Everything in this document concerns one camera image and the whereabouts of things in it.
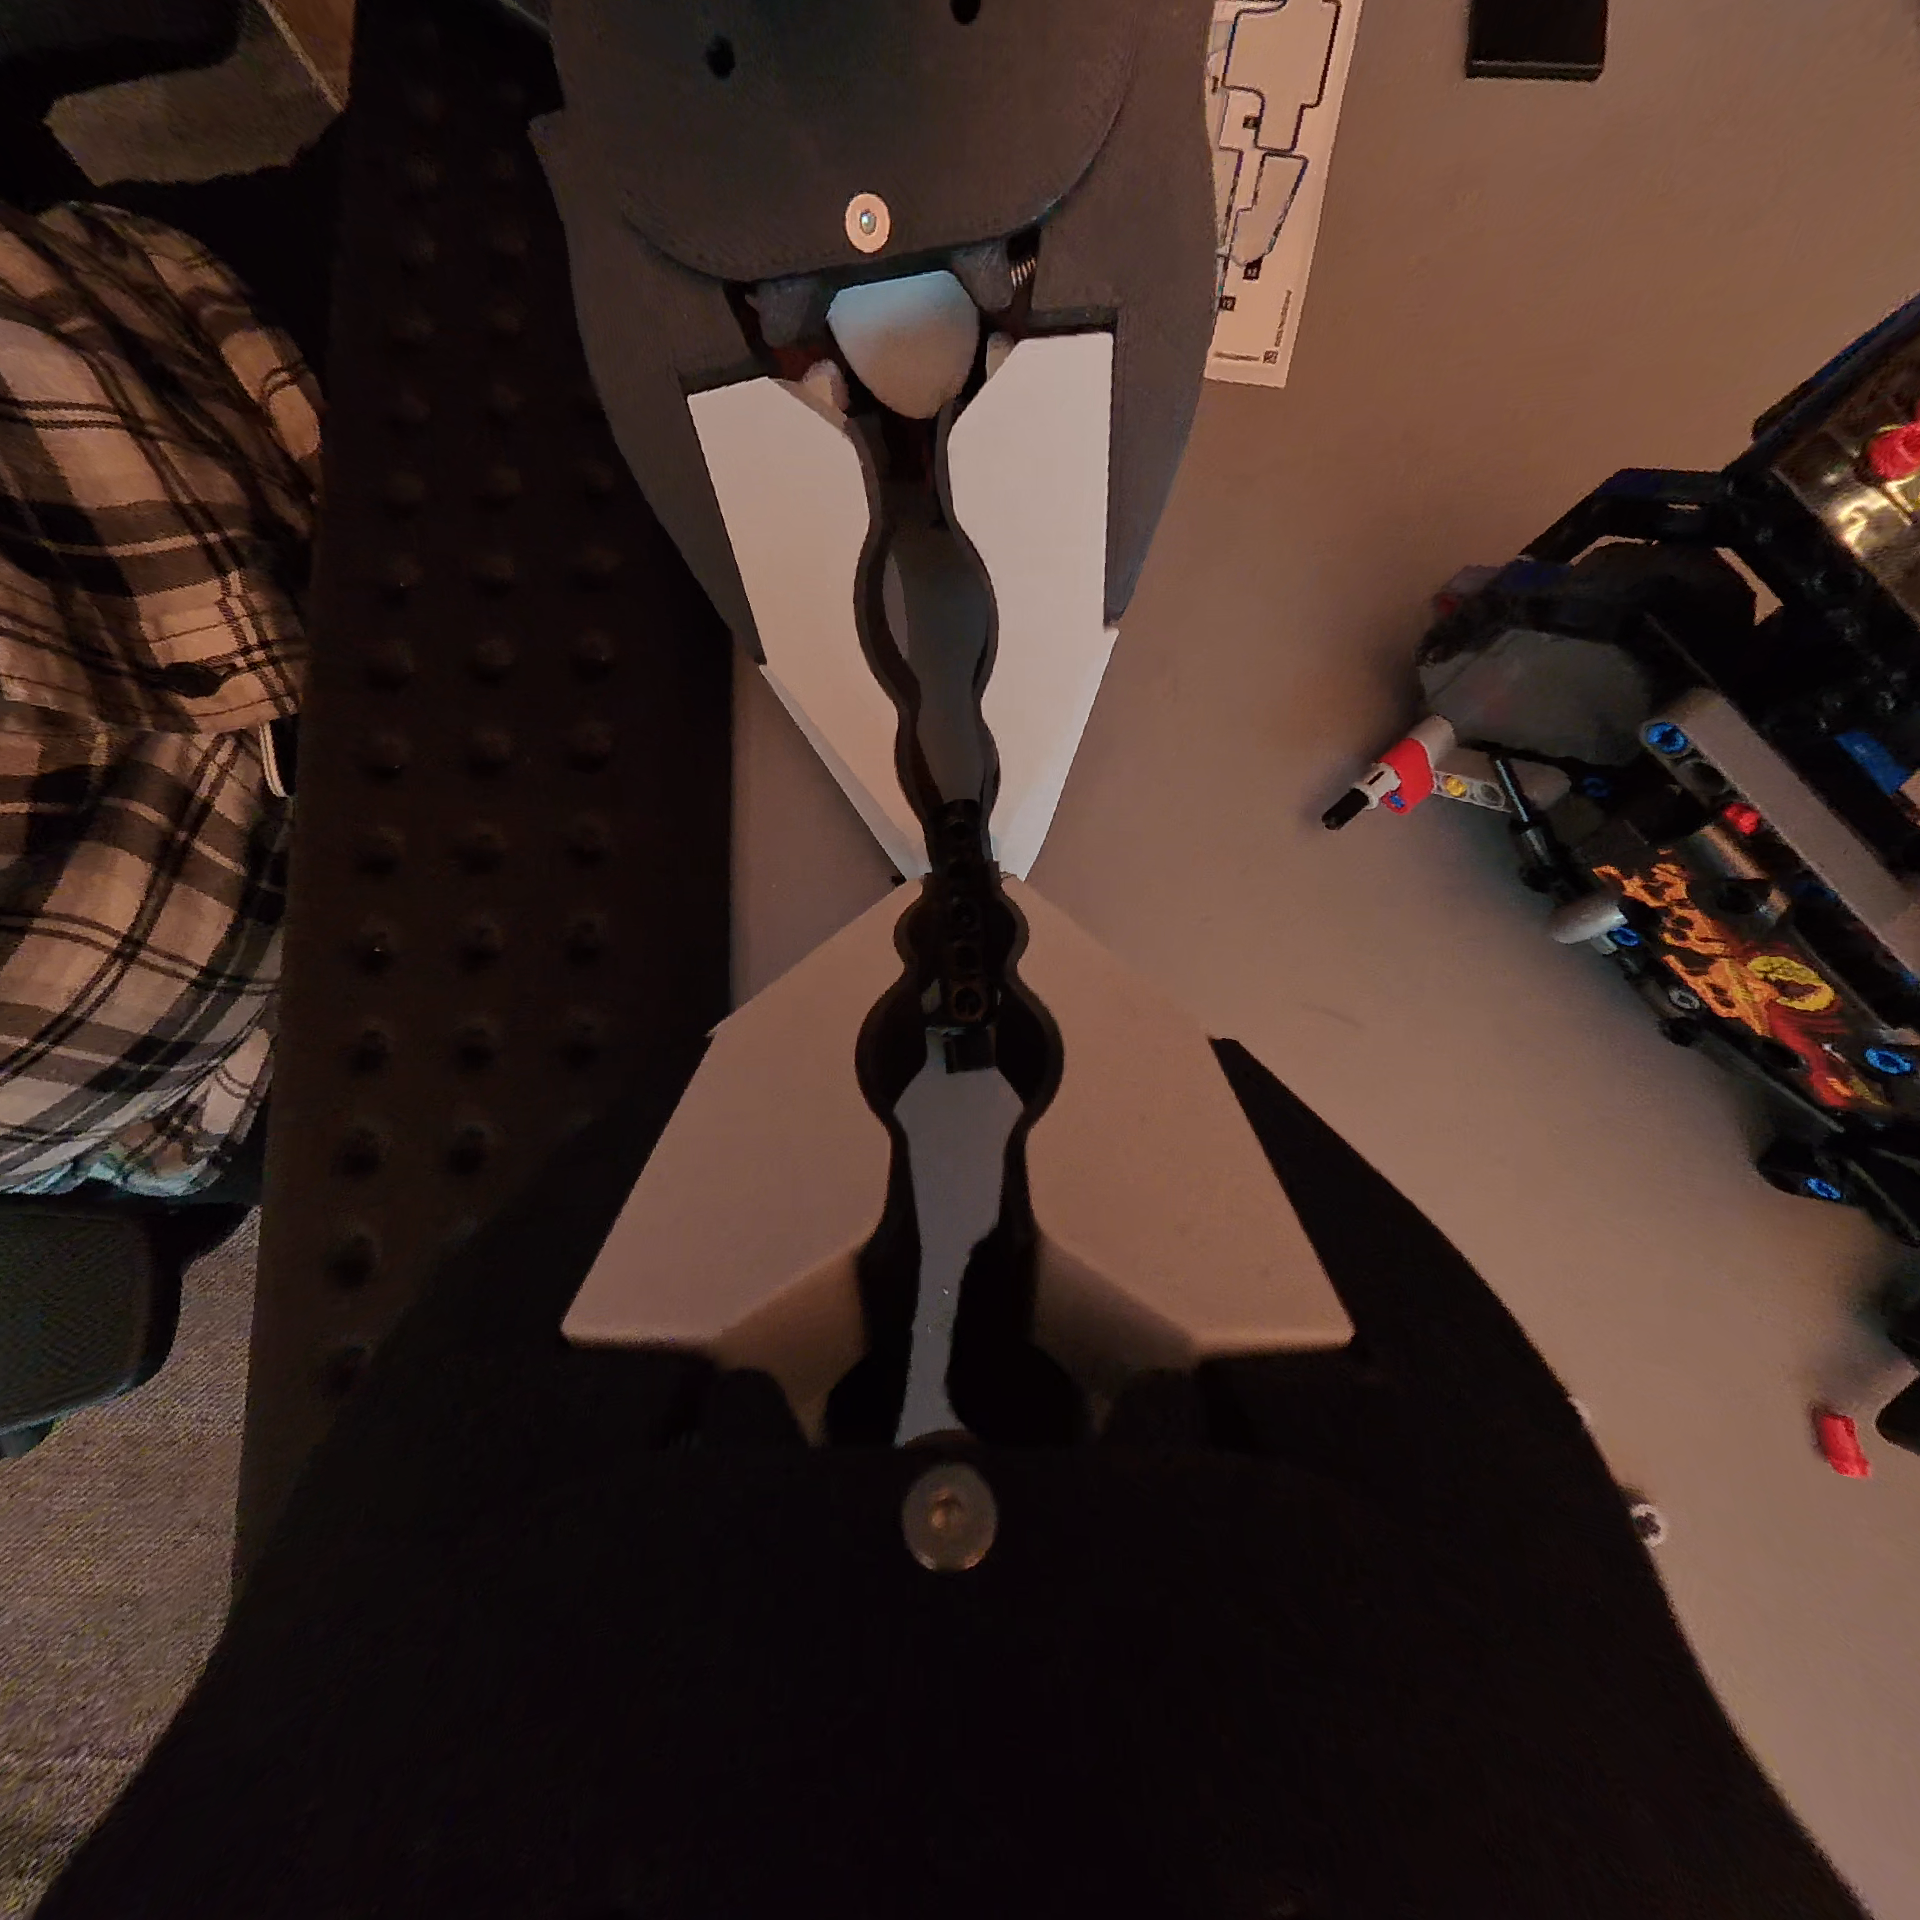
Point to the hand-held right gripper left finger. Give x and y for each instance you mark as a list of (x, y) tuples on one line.
[(720, 1200)]

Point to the red and black toy connector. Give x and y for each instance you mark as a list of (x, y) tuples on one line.
[(1387, 780)]

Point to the grey desk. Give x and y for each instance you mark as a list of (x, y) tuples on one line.
[(1350, 1125)]

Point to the black square toy tile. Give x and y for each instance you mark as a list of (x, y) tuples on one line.
[(1539, 37)]

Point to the small red toy pin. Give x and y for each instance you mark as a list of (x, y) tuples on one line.
[(1842, 1442)]

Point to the sticker sheet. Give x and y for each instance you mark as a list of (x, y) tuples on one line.
[(1276, 182)]

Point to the short black toy beam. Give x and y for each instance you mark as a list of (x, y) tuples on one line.
[(960, 932)]

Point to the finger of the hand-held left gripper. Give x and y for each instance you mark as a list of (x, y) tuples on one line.
[(1050, 495), (780, 525)]

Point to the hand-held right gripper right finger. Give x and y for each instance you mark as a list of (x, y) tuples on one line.
[(1201, 1200)]

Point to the black office chair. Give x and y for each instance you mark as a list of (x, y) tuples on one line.
[(75, 1320)]

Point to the dark perforated panel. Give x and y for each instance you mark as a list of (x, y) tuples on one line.
[(480, 751)]

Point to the flame-printed toy truck model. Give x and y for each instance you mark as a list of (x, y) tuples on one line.
[(1724, 840)]

